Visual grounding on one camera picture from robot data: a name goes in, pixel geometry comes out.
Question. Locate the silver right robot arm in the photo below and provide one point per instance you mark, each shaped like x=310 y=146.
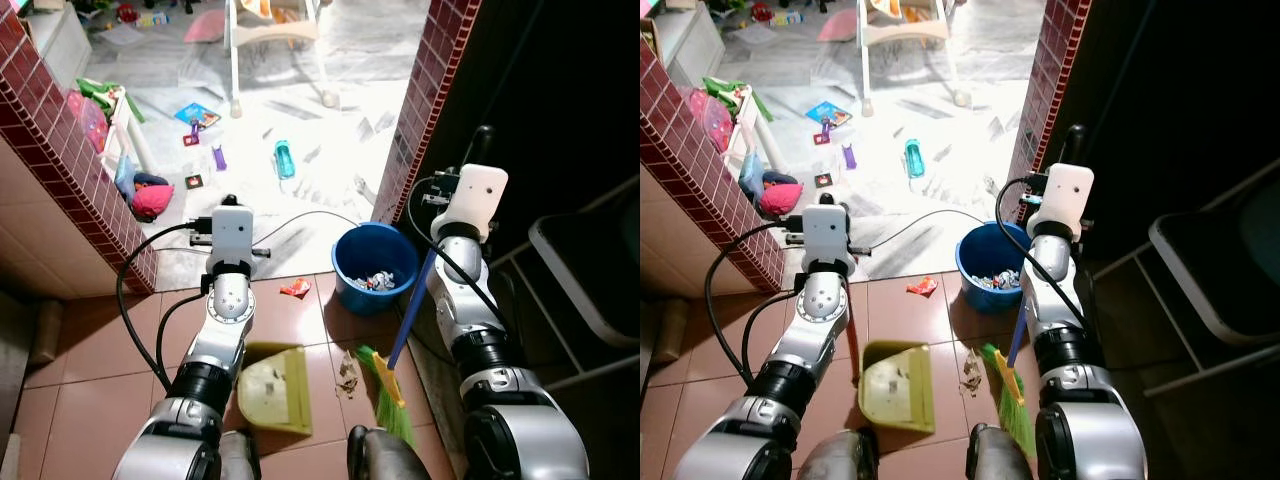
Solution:
x=1060 y=290
x=470 y=300

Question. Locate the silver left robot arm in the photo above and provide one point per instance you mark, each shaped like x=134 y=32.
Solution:
x=815 y=310
x=225 y=310

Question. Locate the small purple toy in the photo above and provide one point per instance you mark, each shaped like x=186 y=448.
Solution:
x=219 y=158
x=850 y=157

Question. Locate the red and blue soft toy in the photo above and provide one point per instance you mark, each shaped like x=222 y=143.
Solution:
x=152 y=200
x=782 y=197

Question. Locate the small red black square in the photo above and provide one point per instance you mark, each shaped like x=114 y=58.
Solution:
x=821 y=137
x=191 y=138

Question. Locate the teal plastic bottle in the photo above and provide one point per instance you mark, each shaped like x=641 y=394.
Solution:
x=915 y=158
x=285 y=160

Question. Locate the blue plastic bucket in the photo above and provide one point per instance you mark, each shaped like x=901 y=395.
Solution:
x=375 y=245
x=985 y=245

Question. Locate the blue picture book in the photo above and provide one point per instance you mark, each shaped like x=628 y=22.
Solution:
x=197 y=114
x=828 y=113

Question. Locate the white plastic rack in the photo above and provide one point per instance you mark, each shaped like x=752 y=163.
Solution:
x=125 y=130
x=748 y=130

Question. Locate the red snack wrapper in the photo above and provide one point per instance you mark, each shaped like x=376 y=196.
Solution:
x=295 y=288
x=922 y=287

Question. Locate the pink transparent bag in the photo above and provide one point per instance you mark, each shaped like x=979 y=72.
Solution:
x=88 y=120
x=712 y=118

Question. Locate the green plastic toy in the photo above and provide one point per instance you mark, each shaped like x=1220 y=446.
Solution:
x=100 y=92
x=728 y=90

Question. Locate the white plastic chair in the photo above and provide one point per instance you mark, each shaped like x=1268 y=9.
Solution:
x=905 y=30
x=280 y=30

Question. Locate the brown dry leaf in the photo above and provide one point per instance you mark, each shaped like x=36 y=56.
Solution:
x=348 y=375
x=972 y=373

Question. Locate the brown cylinder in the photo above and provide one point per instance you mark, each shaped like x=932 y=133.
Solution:
x=672 y=330
x=46 y=332

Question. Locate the white storage box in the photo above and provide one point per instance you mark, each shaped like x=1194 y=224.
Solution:
x=60 y=40
x=690 y=42

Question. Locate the robot left leg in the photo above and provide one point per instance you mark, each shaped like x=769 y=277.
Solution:
x=835 y=458
x=240 y=458

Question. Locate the robot leg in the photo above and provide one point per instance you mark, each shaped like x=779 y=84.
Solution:
x=995 y=458
x=385 y=458
x=835 y=458
x=240 y=458

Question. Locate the robot right leg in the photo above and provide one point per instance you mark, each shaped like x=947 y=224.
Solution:
x=995 y=458
x=385 y=458

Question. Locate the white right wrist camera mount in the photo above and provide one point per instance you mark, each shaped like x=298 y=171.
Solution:
x=478 y=200
x=1063 y=198

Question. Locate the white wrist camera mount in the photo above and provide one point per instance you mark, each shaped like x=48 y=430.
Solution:
x=1063 y=198
x=828 y=240
x=478 y=200
x=232 y=240

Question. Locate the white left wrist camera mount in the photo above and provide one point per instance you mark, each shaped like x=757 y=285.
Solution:
x=828 y=240
x=232 y=240

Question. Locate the black folding chair white frame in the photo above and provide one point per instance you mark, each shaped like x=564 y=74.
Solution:
x=1230 y=270
x=600 y=270

